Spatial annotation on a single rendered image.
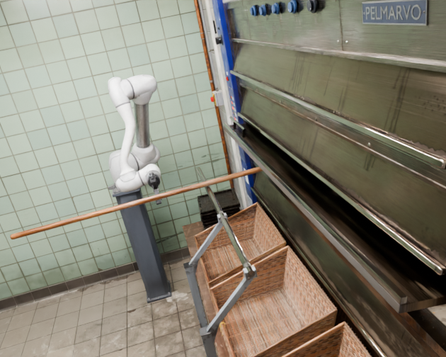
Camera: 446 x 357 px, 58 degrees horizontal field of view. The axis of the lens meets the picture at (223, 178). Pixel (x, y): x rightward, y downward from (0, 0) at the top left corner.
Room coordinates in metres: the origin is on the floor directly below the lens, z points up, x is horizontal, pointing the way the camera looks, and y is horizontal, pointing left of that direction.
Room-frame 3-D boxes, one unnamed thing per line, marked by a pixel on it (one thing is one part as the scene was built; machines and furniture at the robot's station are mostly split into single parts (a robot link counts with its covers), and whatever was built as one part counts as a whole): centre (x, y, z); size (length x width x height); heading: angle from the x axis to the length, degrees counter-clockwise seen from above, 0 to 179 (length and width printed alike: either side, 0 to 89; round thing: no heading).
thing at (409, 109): (1.61, -0.35, 1.80); 1.79 x 0.11 x 0.19; 8
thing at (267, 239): (2.14, 0.00, 0.72); 0.56 x 0.49 x 0.28; 8
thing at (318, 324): (1.55, -0.09, 0.72); 0.56 x 0.49 x 0.28; 9
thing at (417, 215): (1.61, -0.35, 1.54); 1.79 x 0.11 x 0.19; 8
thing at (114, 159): (2.84, 0.71, 1.17); 0.18 x 0.16 x 0.22; 124
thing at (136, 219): (2.84, 0.72, 0.50); 0.21 x 0.21 x 1.00; 8
